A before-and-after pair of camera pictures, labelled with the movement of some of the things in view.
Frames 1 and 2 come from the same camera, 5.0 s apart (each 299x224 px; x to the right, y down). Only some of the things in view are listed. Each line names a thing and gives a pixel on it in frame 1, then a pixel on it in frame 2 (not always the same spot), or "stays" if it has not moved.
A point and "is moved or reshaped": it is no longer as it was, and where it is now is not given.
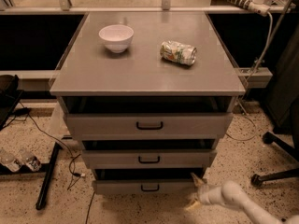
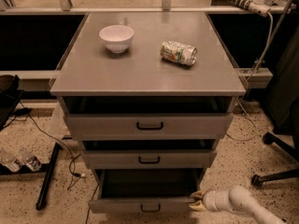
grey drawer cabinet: [149, 93] stays
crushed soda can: [177, 52] stays
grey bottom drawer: [145, 181] is moved or reshaped
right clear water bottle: [29, 160] stays
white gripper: [206, 195] → [208, 200]
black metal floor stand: [45, 170] stays
